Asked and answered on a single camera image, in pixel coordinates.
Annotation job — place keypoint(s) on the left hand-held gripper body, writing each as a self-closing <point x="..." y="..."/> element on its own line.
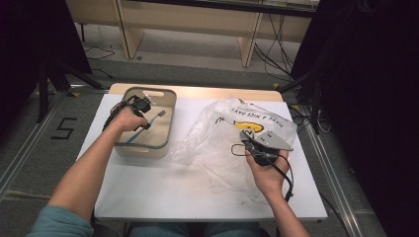
<point x="141" y="104"/>

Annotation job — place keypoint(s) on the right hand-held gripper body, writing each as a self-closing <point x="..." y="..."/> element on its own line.
<point x="271" y="144"/>

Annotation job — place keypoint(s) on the blue toothbrush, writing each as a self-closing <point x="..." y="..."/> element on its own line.
<point x="154" y="119"/>

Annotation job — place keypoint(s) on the beige basket with grey rim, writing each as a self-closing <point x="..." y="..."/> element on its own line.
<point x="158" y="131"/>

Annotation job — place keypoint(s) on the clear printed plastic bag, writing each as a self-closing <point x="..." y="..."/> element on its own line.
<point x="214" y="148"/>

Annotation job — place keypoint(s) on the person's left hand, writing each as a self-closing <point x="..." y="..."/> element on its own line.
<point x="128" y="121"/>

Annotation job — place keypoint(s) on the person's right hand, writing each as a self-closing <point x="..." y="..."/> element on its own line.
<point x="270" y="177"/>

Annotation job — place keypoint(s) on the black tripod stand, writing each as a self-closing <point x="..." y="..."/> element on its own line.
<point x="313" y="89"/>
<point x="42" y="92"/>

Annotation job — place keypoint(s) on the long wooden desk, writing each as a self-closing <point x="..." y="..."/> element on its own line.
<point x="184" y="19"/>

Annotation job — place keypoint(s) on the black curtain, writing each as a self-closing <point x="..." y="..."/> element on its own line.
<point x="33" y="39"/>
<point x="372" y="98"/>

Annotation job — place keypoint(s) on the person's teal sleeve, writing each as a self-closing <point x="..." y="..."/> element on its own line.
<point x="59" y="223"/>

